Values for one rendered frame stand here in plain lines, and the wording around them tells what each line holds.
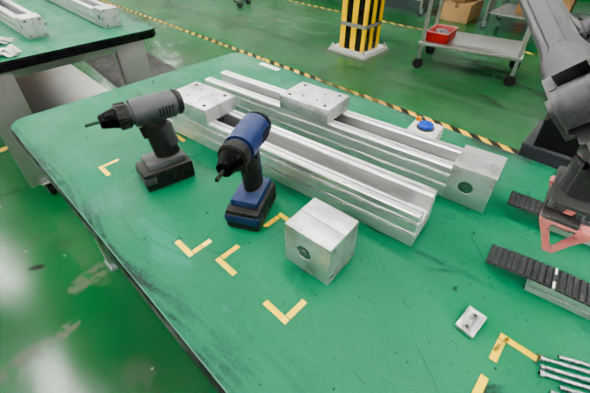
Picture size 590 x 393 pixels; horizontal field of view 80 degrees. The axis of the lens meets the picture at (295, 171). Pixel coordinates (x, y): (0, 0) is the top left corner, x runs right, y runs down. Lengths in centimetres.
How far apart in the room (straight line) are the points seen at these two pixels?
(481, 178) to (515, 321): 29
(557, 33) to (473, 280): 42
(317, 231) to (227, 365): 25
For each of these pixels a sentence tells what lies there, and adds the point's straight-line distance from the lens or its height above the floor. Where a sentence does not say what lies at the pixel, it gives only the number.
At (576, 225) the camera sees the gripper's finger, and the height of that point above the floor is 98.
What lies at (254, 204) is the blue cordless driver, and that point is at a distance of 71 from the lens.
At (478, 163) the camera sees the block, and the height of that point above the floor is 87.
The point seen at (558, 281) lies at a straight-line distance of 77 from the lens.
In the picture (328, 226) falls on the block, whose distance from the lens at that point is 62.
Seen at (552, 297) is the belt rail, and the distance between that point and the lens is 77.
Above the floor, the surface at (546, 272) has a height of 81.
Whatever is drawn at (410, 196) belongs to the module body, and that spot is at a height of 84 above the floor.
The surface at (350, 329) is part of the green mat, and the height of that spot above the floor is 78.
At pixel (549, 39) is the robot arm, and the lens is 63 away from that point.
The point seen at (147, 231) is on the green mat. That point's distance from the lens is 80.
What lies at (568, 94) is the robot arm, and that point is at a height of 114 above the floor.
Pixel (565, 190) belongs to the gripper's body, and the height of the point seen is 100.
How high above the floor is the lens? 133
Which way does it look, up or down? 38 degrees down
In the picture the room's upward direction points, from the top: straight up
